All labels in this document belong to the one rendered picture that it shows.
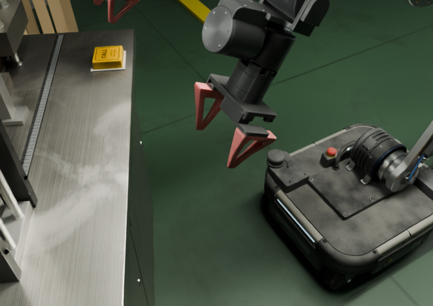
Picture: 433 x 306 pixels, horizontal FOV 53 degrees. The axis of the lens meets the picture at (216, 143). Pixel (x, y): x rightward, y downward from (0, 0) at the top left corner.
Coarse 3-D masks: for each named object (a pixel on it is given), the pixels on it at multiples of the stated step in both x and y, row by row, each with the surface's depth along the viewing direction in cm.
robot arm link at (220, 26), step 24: (240, 0) 54; (264, 0) 59; (312, 0) 53; (216, 24) 54; (240, 24) 53; (264, 24) 55; (288, 24) 55; (312, 24) 56; (216, 48) 54; (240, 48) 54
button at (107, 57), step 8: (96, 48) 109; (104, 48) 109; (112, 48) 109; (120, 48) 110; (96, 56) 107; (104, 56) 107; (112, 56) 107; (120, 56) 107; (96, 64) 106; (104, 64) 106; (112, 64) 106; (120, 64) 107
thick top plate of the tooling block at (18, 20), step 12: (12, 0) 105; (0, 12) 101; (12, 12) 101; (24, 12) 108; (12, 24) 99; (24, 24) 107; (0, 36) 95; (12, 36) 98; (0, 48) 97; (12, 48) 98
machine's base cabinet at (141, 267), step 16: (144, 160) 152; (144, 176) 147; (144, 192) 142; (144, 208) 138; (144, 224) 133; (144, 240) 130; (144, 256) 126; (144, 272) 123; (128, 288) 89; (144, 288) 120; (128, 304) 87; (144, 304) 116
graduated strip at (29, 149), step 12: (60, 36) 118; (60, 48) 114; (48, 72) 106; (48, 84) 103; (48, 96) 100; (36, 108) 96; (36, 120) 94; (36, 132) 91; (24, 156) 86; (24, 168) 84
